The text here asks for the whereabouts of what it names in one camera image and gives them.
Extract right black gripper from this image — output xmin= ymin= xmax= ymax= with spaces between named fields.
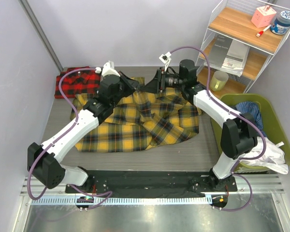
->
xmin=141 ymin=67 xmax=185 ymax=95

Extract yellow plaid long sleeve shirt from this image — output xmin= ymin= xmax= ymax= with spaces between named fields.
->
xmin=75 ymin=87 xmax=202 ymax=153

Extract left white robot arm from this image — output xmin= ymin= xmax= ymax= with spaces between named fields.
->
xmin=27 ymin=73 xmax=140 ymax=193

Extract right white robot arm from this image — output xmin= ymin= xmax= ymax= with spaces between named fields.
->
xmin=141 ymin=59 xmax=258 ymax=191

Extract red black plaid shirt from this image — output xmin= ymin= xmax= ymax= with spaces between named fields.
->
xmin=61 ymin=70 xmax=101 ymax=98

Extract pale green mug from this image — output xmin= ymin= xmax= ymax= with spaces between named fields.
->
xmin=210 ymin=71 xmax=229 ymax=91

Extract grey setup guide booklet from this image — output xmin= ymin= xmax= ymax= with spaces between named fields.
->
xmin=208 ymin=35 xmax=233 ymax=67

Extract white paper manuals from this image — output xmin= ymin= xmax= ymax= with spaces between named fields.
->
xmin=210 ymin=40 xmax=250 ymax=77

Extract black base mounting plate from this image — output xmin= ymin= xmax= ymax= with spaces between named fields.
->
xmin=65 ymin=169 xmax=238 ymax=199

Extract blue checked shirt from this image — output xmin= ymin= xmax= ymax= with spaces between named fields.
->
xmin=235 ymin=101 xmax=267 ymax=137

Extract red white marker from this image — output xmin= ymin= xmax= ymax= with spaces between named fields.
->
xmin=256 ymin=24 xmax=271 ymax=37

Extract green laundry basket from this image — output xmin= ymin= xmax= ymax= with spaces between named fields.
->
xmin=210 ymin=93 xmax=290 ymax=170

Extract pink cube power strip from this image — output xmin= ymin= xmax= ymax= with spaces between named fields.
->
xmin=251 ymin=5 xmax=276 ymax=28

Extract white shirt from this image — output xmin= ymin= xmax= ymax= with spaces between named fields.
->
xmin=242 ymin=137 xmax=289 ymax=174

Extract blue lidded jar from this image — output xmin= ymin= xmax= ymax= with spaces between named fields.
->
xmin=270 ymin=10 xmax=290 ymax=35

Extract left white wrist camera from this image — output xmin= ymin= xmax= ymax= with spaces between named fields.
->
xmin=101 ymin=60 xmax=120 ymax=77

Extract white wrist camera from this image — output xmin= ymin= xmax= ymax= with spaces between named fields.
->
xmin=101 ymin=60 xmax=120 ymax=77
xmin=159 ymin=52 xmax=172 ymax=71

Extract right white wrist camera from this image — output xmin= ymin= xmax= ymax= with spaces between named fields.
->
xmin=159 ymin=52 xmax=172 ymax=71

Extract white wire shelf unit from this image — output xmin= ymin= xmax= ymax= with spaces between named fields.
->
xmin=197 ymin=0 xmax=290 ymax=98

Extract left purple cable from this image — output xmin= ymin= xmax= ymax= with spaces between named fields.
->
xmin=26 ymin=67 xmax=113 ymax=210

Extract slotted cable duct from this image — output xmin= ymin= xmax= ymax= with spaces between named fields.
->
xmin=31 ymin=195 xmax=212 ymax=206

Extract grey corner wall post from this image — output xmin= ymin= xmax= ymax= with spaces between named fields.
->
xmin=18 ymin=0 xmax=63 ymax=72

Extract aluminium rail frame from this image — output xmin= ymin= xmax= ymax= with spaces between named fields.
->
xmin=13 ymin=174 xmax=290 ymax=232

